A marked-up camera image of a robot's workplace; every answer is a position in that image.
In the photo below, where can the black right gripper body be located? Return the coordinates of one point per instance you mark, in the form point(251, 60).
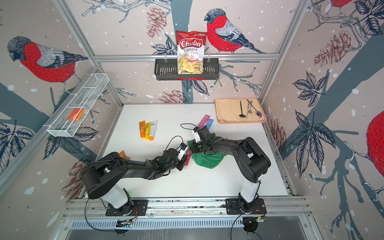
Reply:
point(198, 147)

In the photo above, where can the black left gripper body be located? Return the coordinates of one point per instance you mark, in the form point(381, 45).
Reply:
point(177, 164)

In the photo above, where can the dark pink toothpaste tube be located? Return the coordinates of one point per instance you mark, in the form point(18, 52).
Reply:
point(188, 157)

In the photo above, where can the light blue toothpaste tube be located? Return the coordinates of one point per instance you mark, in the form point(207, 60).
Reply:
point(209, 123)

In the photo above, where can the light pink toothpaste tube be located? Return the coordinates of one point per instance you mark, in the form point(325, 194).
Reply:
point(204, 121)

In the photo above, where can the green microfibre cloth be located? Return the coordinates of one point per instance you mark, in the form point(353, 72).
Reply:
point(208, 160)

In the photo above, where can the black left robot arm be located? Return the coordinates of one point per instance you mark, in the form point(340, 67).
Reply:
point(100, 178)

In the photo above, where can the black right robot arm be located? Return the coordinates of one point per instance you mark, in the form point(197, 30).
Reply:
point(250, 158)

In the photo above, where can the white orange-capped toothpaste tube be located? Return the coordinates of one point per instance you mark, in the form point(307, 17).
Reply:
point(152, 132)

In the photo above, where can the yellow toothpaste tube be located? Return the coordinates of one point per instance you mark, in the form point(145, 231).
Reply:
point(147, 130)

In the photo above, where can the orange toothpaste tube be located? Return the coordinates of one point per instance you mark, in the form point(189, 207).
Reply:
point(142, 127)

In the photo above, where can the beige cloth mat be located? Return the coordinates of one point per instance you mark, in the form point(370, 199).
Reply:
point(228, 111)

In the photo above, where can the black ladle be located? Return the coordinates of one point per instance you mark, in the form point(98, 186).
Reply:
point(241, 115)

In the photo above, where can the orange snack wrapper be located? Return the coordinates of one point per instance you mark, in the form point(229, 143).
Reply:
point(123, 155)

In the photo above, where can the purple spoon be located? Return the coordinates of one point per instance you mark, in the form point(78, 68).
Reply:
point(259, 114)

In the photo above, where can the red cassava chips bag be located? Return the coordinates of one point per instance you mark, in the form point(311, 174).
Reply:
point(190, 52)

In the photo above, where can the orange packet in basket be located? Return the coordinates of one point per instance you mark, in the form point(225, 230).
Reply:
point(76, 114)

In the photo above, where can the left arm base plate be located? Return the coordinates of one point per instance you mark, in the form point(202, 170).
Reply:
point(131, 208)

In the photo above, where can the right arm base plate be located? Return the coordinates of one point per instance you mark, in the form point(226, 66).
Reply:
point(239, 206)

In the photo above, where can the black wall basket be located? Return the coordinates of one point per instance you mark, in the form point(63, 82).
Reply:
point(172, 70)

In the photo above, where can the white wire shelf basket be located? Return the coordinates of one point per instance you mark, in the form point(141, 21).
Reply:
point(91, 88)

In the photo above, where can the aluminium front rail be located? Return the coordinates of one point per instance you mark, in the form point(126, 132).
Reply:
point(203, 207)

